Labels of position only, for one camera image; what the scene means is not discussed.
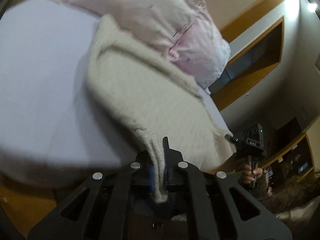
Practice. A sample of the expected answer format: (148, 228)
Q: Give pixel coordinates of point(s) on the wooden wall shelf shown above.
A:
(262, 40)

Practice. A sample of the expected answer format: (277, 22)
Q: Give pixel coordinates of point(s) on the person's right hand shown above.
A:
(249, 176)

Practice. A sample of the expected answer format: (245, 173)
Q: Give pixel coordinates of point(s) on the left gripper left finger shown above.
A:
(100, 207)

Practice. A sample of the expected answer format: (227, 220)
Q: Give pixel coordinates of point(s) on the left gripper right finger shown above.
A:
(208, 207)

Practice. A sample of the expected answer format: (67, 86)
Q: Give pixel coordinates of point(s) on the cream cable-knit sweater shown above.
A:
(153, 99)

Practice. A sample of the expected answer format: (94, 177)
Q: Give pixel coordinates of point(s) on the lavender bed sheet mattress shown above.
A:
(53, 131)

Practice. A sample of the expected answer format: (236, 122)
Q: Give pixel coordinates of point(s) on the pink floral pillow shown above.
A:
(158, 23)
(201, 52)

